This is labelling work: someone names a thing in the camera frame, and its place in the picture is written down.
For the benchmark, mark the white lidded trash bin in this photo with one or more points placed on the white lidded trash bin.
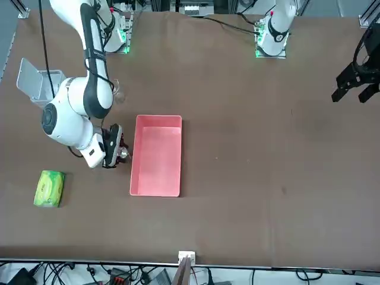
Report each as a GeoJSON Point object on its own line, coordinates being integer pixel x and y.
{"type": "Point", "coordinates": [29, 77]}

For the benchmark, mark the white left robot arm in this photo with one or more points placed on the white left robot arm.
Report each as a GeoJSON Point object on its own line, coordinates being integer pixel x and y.
{"type": "Point", "coordinates": [276, 32]}

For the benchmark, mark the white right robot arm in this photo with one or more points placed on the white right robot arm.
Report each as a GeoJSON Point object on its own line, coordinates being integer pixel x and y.
{"type": "Point", "coordinates": [68, 118]}

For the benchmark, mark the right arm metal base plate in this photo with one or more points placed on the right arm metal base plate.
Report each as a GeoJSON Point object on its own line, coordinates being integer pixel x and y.
{"type": "Point", "coordinates": [127, 44]}

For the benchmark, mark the large glass beaker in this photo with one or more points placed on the large glass beaker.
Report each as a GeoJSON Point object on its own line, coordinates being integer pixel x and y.
{"type": "Point", "coordinates": [120, 96]}

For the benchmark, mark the black device with red parts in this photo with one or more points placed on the black device with red parts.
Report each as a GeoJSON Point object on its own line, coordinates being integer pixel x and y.
{"type": "Point", "coordinates": [120, 277]}

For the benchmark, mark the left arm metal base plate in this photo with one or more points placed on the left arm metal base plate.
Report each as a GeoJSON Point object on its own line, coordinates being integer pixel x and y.
{"type": "Point", "coordinates": [257, 35]}

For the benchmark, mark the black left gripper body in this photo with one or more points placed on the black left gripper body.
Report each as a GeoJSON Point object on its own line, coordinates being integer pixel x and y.
{"type": "Point", "coordinates": [374, 44]}

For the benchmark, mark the aluminium corner profile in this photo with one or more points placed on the aluminium corner profile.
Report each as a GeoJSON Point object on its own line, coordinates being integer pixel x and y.
{"type": "Point", "coordinates": [365, 19]}
{"type": "Point", "coordinates": [23, 12]}

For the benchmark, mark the pink plastic container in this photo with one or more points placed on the pink plastic container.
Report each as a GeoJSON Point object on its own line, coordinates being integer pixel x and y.
{"type": "Point", "coordinates": [157, 163]}

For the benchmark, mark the aluminium frame post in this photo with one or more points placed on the aluminium frame post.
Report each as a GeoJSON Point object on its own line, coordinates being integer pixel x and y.
{"type": "Point", "coordinates": [187, 256]}

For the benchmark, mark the black power adapter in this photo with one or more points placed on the black power adapter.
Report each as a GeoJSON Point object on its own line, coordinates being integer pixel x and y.
{"type": "Point", "coordinates": [20, 277]}

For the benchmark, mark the green tissue pack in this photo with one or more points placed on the green tissue pack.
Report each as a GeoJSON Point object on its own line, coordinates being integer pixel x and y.
{"type": "Point", "coordinates": [49, 190]}

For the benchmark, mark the small glass beaker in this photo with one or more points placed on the small glass beaker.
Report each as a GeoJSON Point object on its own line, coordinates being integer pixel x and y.
{"type": "Point", "coordinates": [124, 154]}

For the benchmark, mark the dark grey power box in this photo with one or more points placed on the dark grey power box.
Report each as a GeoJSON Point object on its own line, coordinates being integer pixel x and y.
{"type": "Point", "coordinates": [161, 277]}

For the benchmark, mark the white terminal block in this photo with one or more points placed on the white terminal block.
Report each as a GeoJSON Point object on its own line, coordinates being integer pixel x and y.
{"type": "Point", "coordinates": [191, 9]}

